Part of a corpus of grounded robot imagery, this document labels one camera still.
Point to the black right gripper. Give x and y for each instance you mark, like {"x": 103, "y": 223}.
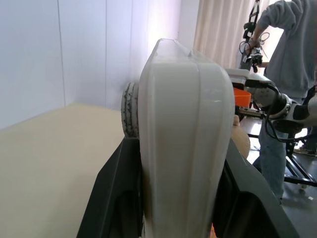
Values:
{"x": 257, "y": 83}

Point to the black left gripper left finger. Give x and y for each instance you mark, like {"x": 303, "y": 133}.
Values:
{"x": 111, "y": 188}

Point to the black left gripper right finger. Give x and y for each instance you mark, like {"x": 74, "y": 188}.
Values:
{"x": 252, "y": 198}

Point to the white plastic box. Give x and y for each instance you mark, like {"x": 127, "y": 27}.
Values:
{"x": 183, "y": 138}

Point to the person's bare hand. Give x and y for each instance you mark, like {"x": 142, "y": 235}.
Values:
{"x": 254, "y": 43}

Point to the orange plastic bowl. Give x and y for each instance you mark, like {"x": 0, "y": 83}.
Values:
{"x": 241, "y": 98}

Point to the tan round plush object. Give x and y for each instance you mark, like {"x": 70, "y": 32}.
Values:
{"x": 241, "y": 141}

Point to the person in grey hoodie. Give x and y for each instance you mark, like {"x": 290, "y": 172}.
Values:
{"x": 289, "y": 49}

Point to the white round disc with black marks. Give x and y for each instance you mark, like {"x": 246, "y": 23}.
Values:
{"x": 130, "y": 109}

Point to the beige curtain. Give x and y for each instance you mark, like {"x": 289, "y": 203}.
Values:
{"x": 218, "y": 29}

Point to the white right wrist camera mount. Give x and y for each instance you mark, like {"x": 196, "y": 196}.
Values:
{"x": 237, "y": 75}

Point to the black wheeled metal frame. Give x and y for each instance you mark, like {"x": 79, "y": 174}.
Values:
{"x": 297, "y": 168}

